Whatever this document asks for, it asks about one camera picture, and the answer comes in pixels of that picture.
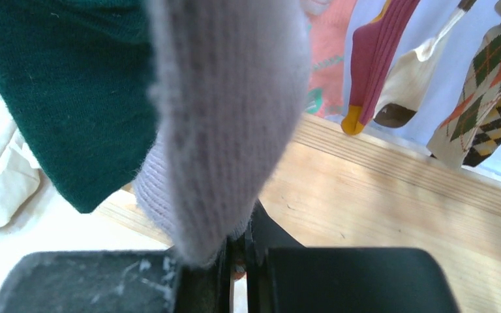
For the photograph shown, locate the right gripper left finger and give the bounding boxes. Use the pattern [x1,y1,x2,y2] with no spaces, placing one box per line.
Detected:
[0,247,233,313]

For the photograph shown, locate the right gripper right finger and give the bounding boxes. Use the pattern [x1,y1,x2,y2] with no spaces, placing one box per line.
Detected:
[244,203,459,312]

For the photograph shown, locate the grey sock with red stripes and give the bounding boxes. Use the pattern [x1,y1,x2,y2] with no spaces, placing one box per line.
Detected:
[133,1,311,267]

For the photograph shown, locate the dark teal sock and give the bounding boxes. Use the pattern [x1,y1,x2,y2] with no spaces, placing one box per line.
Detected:
[0,0,157,213]

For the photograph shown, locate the cream sock brown toe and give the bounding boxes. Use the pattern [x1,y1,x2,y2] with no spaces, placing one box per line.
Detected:
[373,0,476,128]

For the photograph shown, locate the maroon striped sock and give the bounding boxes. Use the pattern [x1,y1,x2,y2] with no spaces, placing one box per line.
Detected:
[341,0,419,136]

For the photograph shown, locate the cream argyle sock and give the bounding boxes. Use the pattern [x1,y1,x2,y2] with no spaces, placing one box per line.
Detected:
[427,1,501,169]

